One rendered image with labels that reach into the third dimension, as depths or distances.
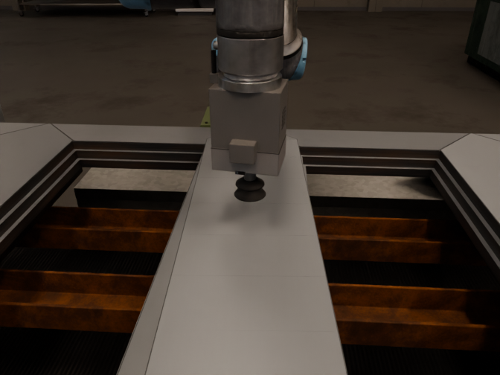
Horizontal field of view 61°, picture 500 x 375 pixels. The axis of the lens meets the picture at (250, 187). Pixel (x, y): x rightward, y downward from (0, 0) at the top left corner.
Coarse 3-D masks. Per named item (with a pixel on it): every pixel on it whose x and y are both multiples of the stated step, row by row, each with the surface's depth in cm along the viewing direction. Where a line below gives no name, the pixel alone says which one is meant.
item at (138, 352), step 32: (64, 160) 80; (96, 160) 84; (128, 160) 84; (160, 160) 84; (192, 160) 83; (320, 160) 81; (352, 160) 81; (384, 160) 80; (416, 160) 80; (448, 160) 76; (32, 192) 69; (192, 192) 66; (448, 192) 73; (0, 224) 61; (480, 224) 62; (160, 288) 47; (128, 352) 40
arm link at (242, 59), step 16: (224, 48) 46; (240, 48) 45; (256, 48) 44; (272, 48) 45; (224, 64) 47; (240, 64) 45; (256, 64) 45; (272, 64) 46; (240, 80) 47; (256, 80) 47
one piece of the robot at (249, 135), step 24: (216, 72) 50; (216, 96) 48; (240, 96) 48; (264, 96) 47; (216, 120) 50; (240, 120) 49; (264, 120) 49; (216, 144) 51; (240, 144) 49; (264, 144) 50; (216, 168) 53; (240, 168) 52; (264, 168) 52
